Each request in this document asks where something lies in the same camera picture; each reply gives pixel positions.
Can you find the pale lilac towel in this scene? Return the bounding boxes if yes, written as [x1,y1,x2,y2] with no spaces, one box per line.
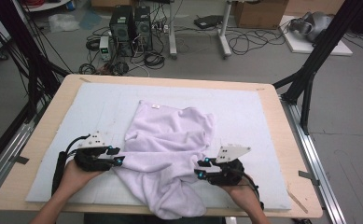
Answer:
[113,100,216,220]

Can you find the loose black floor cables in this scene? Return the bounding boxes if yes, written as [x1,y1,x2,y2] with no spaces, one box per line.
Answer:
[225,26,292,56]

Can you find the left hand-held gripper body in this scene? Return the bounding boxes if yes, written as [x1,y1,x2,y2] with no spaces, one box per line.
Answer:
[73,130,116,173]

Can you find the large black computer tower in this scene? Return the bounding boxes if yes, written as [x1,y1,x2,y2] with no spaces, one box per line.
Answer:
[108,5,135,58]

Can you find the person's right hand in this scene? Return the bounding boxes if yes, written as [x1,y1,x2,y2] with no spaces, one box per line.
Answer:
[221,176,261,213]

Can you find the aluminium rail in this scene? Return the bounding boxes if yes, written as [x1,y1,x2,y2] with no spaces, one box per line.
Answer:
[281,99,347,224]
[0,120,35,203]

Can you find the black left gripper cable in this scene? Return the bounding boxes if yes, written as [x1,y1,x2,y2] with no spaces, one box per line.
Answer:
[51,133,91,196]

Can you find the person's left hand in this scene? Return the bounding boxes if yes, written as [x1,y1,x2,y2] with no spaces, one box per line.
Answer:
[55,160,105,198]

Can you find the thin wooden stick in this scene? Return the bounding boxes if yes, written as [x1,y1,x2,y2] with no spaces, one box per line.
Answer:
[286,184,309,215]

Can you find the grey tape strip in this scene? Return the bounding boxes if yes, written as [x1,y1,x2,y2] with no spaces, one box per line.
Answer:
[298,170,321,187]

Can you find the black frame stand with cables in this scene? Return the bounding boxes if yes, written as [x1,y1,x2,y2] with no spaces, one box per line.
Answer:
[0,0,72,125]

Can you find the white desk leg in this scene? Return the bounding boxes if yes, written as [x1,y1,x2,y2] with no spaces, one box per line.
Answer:
[168,0,179,60]
[217,0,233,60]

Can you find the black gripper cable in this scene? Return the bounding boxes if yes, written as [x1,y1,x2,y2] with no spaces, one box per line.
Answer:
[231,167,265,211]
[51,133,91,196]

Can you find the white power supply unit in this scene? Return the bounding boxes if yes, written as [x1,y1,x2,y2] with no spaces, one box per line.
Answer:
[99,35,112,62]

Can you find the white floor board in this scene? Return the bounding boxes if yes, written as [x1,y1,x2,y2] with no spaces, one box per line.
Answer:
[280,15,354,57]

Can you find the clear plastic bag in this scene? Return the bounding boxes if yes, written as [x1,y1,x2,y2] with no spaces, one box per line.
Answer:
[48,13,80,33]

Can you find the coiled black cable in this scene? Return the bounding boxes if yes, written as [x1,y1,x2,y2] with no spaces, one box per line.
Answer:
[144,50,166,70]

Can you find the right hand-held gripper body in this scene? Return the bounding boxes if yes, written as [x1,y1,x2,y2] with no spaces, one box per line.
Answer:
[204,145,252,187]

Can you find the black tape strip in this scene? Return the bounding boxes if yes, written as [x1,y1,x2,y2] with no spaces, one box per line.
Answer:
[9,155,30,165]

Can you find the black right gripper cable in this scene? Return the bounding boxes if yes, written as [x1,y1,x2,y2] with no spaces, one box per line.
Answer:
[231,167,265,211]

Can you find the large cardboard box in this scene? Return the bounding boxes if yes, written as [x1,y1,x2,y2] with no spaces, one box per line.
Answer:
[233,0,289,30]

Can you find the white foam mat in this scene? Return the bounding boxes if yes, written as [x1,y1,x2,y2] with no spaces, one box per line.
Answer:
[25,82,292,211]

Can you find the narrow black computer tower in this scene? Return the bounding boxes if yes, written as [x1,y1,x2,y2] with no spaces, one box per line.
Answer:
[133,6,154,52]

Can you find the flat black box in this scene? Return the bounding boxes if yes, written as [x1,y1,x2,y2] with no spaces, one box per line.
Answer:
[193,14,224,30]

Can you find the blue-grey floor sheet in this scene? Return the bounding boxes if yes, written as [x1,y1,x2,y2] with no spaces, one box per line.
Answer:
[78,10,104,31]

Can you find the grey helmet device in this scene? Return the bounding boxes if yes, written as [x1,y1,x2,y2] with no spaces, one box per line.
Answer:
[289,11,334,43]

